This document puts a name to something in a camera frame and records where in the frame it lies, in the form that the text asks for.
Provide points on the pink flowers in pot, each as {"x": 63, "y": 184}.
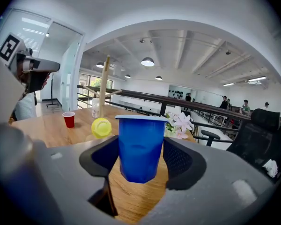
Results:
{"x": 181, "y": 124}

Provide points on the ceiling tube light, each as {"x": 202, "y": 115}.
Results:
{"x": 229, "y": 84}
{"x": 257, "y": 79}

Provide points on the red plastic cup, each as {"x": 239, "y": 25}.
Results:
{"x": 69, "y": 120}

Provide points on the wooden cup tree stand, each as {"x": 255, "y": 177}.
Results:
{"x": 104, "y": 90}

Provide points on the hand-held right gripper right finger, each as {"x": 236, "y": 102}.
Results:
{"x": 213, "y": 184}

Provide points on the large glass window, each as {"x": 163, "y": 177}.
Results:
{"x": 96, "y": 82}

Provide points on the clear plastic cup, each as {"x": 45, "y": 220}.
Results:
{"x": 95, "y": 109}

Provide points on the yellow plastic cup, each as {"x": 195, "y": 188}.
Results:
{"x": 101, "y": 128}

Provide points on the black floor stand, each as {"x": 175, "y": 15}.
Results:
{"x": 52, "y": 90}

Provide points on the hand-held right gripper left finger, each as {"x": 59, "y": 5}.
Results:
{"x": 68, "y": 172}

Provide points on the black office chair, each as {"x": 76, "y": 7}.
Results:
{"x": 260, "y": 137}

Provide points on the blue plastic cup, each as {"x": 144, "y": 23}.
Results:
{"x": 140, "y": 149}

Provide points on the white crumpled cloth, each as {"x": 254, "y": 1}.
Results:
{"x": 270, "y": 167}

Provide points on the person's left hand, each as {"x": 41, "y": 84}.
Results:
{"x": 22, "y": 76}

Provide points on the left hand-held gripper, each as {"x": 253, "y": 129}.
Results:
{"x": 9, "y": 47}

